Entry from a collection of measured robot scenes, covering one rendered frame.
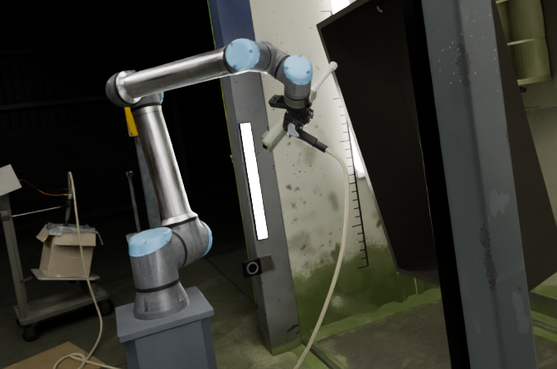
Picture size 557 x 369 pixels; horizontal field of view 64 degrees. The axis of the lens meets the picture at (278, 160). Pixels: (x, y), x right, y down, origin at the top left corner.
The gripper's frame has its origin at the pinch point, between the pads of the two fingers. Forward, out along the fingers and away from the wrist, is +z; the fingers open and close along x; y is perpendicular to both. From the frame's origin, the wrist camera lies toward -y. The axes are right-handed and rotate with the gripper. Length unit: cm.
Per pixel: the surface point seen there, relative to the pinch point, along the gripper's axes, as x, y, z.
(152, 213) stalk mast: -42, -60, 79
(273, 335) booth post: -50, 25, 116
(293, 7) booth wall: 85, -56, 30
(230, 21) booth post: 53, -73, 24
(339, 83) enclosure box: 41.2, -1.3, 14.2
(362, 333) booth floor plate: -22, 65, 118
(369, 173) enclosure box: 23, 29, 40
